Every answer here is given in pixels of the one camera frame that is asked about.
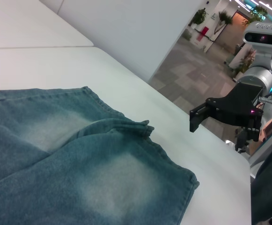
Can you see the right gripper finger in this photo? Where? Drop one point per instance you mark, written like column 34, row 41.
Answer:
column 195, row 119
column 254, row 127

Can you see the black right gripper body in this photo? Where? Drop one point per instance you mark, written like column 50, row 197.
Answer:
column 238, row 105

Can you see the blue denim shorts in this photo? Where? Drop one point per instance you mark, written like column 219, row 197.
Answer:
column 79, row 175

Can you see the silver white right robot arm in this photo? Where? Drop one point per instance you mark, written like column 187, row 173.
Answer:
column 259, row 77

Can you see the black stand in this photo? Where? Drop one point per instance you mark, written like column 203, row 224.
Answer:
column 242, row 140

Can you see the green potted plant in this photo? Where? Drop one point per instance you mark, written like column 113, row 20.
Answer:
column 224, row 18
column 200, row 16
column 247, row 61
column 258, row 12

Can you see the black robot torso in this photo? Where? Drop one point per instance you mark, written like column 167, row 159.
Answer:
column 271, row 187

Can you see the brown wooden door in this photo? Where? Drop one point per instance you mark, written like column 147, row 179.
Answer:
column 237, row 28

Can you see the red sign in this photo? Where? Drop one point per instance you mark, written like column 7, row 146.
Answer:
column 204, row 31

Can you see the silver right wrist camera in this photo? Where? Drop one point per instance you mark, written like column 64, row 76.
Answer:
column 264, row 35

